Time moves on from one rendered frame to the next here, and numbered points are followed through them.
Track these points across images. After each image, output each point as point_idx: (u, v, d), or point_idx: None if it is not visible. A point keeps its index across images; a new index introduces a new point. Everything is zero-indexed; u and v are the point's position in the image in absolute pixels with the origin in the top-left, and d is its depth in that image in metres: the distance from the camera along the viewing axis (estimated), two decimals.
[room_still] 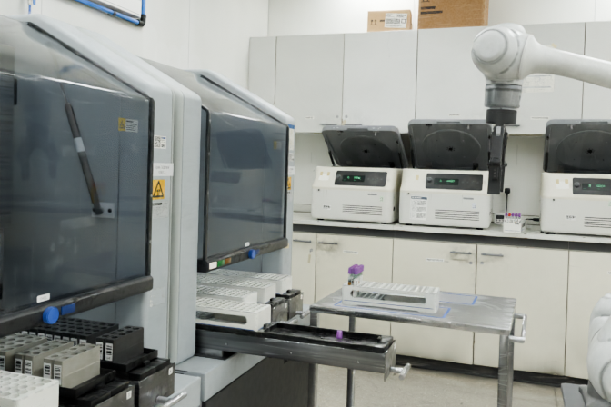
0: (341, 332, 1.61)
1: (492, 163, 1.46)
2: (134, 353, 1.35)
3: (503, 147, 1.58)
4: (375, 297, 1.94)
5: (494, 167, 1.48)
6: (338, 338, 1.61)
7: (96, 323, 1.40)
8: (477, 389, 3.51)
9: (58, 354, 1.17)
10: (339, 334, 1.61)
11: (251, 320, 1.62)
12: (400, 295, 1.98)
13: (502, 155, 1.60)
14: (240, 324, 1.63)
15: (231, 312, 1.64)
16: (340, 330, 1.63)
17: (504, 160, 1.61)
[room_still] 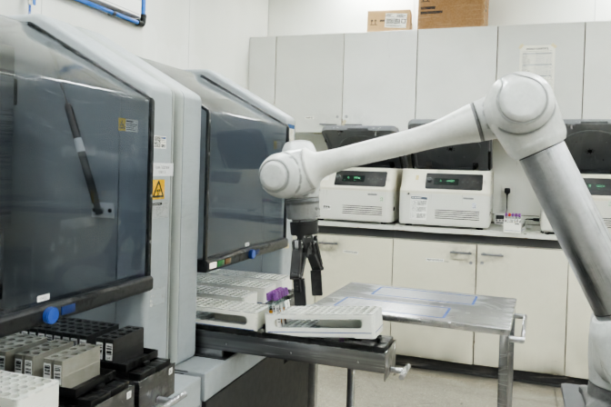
0: None
1: (292, 277, 1.53)
2: (134, 353, 1.35)
3: (313, 254, 1.65)
4: (305, 325, 1.60)
5: (295, 281, 1.54)
6: (340, 338, 1.61)
7: (96, 323, 1.40)
8: (477, 389, 3.51)
9: (58, 354, 1.17)
10: None
11: (251, 320, 1.62)
12: (337, 320, 1.64)
13: (315, 261, 1.67)
14: (240, 324, 1.63)
15: (231, 312, 1.64)
16: None
17: (318, 265, 1.67)
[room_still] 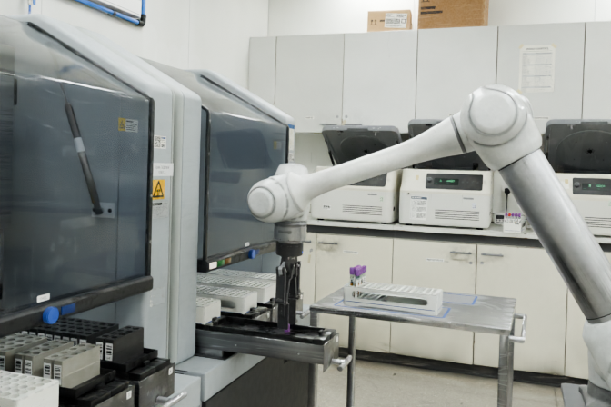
0: (288, 325, 1.66)
1: (297, 294, 1.73)
2: (134, 353, 1.35)
3: None
4: (376, 298, 1.93)
5: (294, 299, 1.71)
6: (285, 332, 1.66)
7: (96, 323, 1.40)
8: (477, 389, 3.51)
9: (58, 354, 1.17)
10: None
11: (199, 313, 1.67)
12: (403, 297, 1.96)
13: None
14: None
15: None
16: (287, 323, 1.68)
17: None
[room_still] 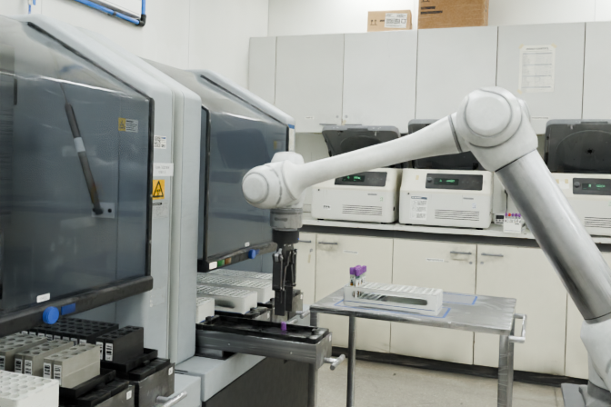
0: (285, 323, 1.69)
1: (294, 282, 1.74)
2: (134, 353, 1.35)
3: None
4: (376, 298, 1.93)
5: (290, 286, 1.73)
6: (283, 330, 1.68)
7: (96, 323, 1.40)
8: (477, 389, 3.51)
9: (58, 354, 1.17)
10: (284, 326, 1.68)
11: None
12: (403, 297, 1.96)
13: None
14: None
15: None
16: (283, 322, 1.70)
17: None
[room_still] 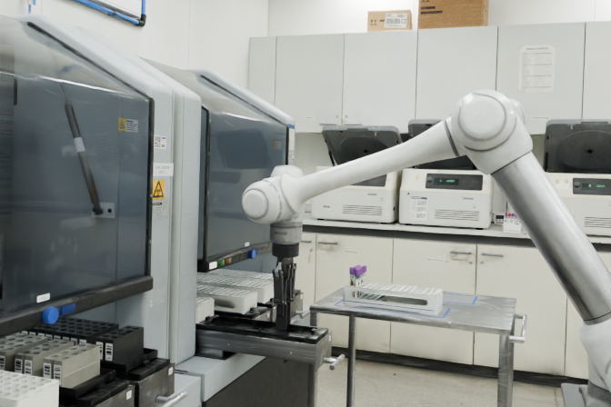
0: None
1: (292, 296, 1.73)
2: (134, 353, 1.35)
3: None
4: (376, 298, 1.93)
5: (288, 302, 1.72)
6: (283, 329, 1.68)
7: (96, 323, 1.40)
8: (477, 389, 3.51)
9: (58, 354, 1.17)
10: None
11: None
12: (403, 297, 1.96)
13: None
14: None
15: None
16: None
17: None
